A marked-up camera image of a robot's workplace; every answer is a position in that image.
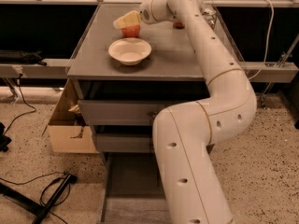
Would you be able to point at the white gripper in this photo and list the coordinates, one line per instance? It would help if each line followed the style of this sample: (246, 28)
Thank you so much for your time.
(146, 13)

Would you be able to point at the red apple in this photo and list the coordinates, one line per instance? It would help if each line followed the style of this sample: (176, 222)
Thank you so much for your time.
(131, 31)

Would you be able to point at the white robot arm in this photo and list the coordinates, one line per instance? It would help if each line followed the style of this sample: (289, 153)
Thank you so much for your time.
(181, 133)

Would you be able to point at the grey drawer cabinet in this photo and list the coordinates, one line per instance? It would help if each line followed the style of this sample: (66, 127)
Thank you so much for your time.
(170, 72)

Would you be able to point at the grey top drawer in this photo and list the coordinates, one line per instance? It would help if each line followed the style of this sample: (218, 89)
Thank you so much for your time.
(122, 112)

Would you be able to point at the grey drawer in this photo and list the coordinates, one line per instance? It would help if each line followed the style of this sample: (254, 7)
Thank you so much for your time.
(122, 112)
(123, 143)
(133, 191)

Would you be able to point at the grey middle drawer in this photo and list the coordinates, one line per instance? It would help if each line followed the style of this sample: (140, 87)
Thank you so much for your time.
(123, 143)

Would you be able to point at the grey bottom drawer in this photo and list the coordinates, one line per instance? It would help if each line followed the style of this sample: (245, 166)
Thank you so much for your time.
(133, 191)

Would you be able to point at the white paper bowl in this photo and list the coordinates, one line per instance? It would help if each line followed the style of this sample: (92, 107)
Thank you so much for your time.
(129, 51)

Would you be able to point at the red cola can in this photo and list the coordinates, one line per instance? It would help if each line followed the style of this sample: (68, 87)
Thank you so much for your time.
(178, 25)

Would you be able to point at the white green soda can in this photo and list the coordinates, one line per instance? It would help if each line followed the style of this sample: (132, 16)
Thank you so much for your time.
(210, 17)

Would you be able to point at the cardboard box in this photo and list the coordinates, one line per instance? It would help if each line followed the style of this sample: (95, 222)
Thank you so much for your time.
(67, 130)

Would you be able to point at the black object at left edge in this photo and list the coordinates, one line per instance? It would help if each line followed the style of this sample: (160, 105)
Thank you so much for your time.
(4, 140)

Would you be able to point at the metal frame rail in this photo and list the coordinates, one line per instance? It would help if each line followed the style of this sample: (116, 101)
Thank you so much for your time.
(55, 69)

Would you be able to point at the black bag on rail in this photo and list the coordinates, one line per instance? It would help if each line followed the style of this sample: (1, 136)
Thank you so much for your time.
(22, 57)

